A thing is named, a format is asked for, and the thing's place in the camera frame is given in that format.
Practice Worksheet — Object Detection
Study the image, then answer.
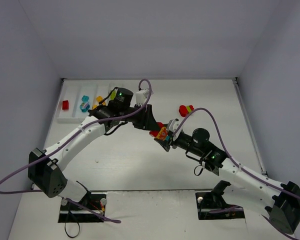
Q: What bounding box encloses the red long lego brick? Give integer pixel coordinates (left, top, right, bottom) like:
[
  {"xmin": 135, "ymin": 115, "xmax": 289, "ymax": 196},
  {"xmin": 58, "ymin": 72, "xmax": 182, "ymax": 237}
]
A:
[{"xmin": 149, "ymin": 122, "xmax": 164, "ymax": 138}]

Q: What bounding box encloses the red rounded lego brick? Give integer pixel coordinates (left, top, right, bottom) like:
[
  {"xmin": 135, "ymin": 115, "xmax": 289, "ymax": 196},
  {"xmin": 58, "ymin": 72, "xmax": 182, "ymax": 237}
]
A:
[{"xmin": 178, "ymin": 105, "xmax": 189, "ymax": 118}]

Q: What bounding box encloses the green sloped lego brick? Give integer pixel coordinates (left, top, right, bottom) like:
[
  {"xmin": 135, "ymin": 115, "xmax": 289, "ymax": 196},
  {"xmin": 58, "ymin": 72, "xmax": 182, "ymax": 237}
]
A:
[{"xmin": 186, "ymin": 105, "xmax": 194, "ymax": 113}]

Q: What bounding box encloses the blue printed round lego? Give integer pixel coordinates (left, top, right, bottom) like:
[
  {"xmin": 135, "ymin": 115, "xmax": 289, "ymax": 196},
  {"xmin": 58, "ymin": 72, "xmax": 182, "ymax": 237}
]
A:
[{"xmin": 79, "ymin": 101, "xmax": 90, "ymax": 113}]

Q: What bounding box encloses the green long lego brick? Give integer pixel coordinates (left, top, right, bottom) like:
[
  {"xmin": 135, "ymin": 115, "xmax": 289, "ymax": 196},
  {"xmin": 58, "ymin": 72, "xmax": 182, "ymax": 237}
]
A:
[{"xmin": 110, "ymin": 90, "xmax": 117, "ymax": 100}]

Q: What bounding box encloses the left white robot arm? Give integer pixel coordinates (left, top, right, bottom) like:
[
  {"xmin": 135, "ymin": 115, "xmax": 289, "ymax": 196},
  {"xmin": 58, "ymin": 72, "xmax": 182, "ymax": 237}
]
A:
[{"xmin": 28, "ymin": 87, "xmax": 160, "ymax": 202}]

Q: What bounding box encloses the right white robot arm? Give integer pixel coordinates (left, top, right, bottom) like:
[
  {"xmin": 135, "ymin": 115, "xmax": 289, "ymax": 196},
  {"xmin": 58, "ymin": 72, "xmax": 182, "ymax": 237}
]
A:
[{"xmin": 163, "ymin": 128, "xmax": 300, "ymax": 235}]

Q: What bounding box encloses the white divided sorting tray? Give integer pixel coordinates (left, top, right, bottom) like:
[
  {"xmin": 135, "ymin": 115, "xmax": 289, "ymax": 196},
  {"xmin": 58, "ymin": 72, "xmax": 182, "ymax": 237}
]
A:
[{"xmin": 56, "ymin": 81, "xmax": 115, "ymax": 124}]

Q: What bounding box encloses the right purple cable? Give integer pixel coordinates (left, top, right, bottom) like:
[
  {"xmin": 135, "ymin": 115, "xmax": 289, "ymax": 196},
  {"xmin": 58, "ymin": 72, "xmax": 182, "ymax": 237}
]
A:
[{"xmin": 172, "ymin": 107, "xmax": 300, "ymax": 240}]

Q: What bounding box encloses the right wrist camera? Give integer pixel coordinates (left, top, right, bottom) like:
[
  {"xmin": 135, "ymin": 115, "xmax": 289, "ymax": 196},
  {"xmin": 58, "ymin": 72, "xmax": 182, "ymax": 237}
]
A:
[{"xmin": 166, "ymin": 118, "xmax": 183, "ymax": 139}]

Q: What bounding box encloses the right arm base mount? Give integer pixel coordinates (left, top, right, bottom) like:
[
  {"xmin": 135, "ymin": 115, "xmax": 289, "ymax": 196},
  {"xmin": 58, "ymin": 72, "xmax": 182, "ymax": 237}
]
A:
[{"xmin": 195, "ymin": 180, "xmax": 245, "ymax": 221}]

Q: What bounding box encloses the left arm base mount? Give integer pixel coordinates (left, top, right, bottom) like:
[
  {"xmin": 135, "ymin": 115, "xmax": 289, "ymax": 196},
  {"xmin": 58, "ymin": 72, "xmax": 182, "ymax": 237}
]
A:
[{"xmin": 57, "ymin": 191, "xmax": 108, "ymax": 223}]

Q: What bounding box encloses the thin black cable loop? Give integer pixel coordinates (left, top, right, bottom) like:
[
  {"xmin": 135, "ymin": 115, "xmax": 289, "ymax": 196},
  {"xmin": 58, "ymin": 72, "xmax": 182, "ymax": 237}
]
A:
[{"xmin": 64, "ymin": 208, "xmax": 81, "ymax": 238}]

